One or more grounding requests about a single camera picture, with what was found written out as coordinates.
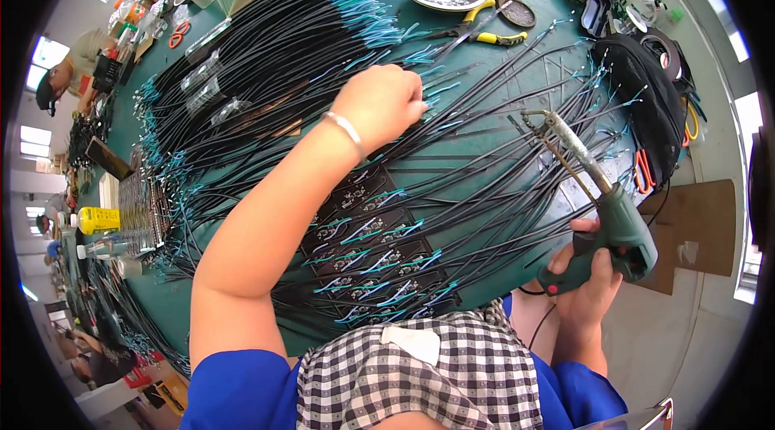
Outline black tape roll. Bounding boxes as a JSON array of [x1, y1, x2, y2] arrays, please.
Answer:
[[639, 29, 683, 83]]

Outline heap of white fittings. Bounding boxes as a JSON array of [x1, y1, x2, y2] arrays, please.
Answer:
[[610, 0, 668, 35]]

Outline yellow cable loop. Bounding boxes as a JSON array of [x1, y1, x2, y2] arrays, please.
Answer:
[[682, 98, 701, 148]]

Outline black bag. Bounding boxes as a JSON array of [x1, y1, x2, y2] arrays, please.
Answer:
[[590, 33, 689, 186]]

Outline bundle of black cables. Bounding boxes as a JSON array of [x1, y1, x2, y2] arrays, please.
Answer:
[[130, 0, 650, 343]]

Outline heap of boxes and packets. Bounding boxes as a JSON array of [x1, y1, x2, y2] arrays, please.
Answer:
[[108, 0, 184, 63]]

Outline person's left hand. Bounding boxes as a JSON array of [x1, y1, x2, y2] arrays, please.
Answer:
[[327, 63, 429, 158]]

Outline person's right hand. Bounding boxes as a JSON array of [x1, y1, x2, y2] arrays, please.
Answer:
[[548, 218, 624, 334]]

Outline row of black circuit boards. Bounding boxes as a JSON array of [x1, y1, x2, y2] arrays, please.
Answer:
[[300, 162, 462, 329]]

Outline round tin lid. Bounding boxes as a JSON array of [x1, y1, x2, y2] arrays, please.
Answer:
[[498, 0, 538, 29]]

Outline green soldering gun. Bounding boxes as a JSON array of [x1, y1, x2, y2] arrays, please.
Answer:
[[521, 109, 660, 298]]

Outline yellow bottle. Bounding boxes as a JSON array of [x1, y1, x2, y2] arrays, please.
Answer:
[[69, 206, 122, 236]]

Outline yellow handled pliers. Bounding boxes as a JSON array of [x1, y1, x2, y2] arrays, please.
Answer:
[[424, 0, 529, 47]]

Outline orange handled scissors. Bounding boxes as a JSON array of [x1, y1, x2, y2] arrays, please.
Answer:
[[633, 148, 657, 196], [168, 19, 192, 50]]

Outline clear plastic packet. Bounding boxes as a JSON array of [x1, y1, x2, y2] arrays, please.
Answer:
[[184, 75, 222, 114], [180, 49, 222, 92], [210, 96, 250, 127], [184, 16, 233, 59]]

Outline clear water bottle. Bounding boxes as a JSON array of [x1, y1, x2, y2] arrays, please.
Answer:
[[76, 235, 144, 260]]

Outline silver bracelet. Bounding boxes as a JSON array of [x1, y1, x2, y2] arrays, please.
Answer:
[[321, 111, 369, 166]]

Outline brown cardboard sheet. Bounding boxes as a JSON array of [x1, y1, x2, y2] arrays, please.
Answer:
[[630, 178, 737, 297]]

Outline panel of small circuit boards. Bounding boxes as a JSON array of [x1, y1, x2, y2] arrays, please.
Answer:
[[117, 168, 174, 250]]

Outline blue case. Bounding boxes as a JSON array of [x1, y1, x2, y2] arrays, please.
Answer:
[[580, 0, 612, 39]]

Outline person's body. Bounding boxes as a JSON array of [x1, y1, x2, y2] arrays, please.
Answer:
[[180, 273, 674, 430]]

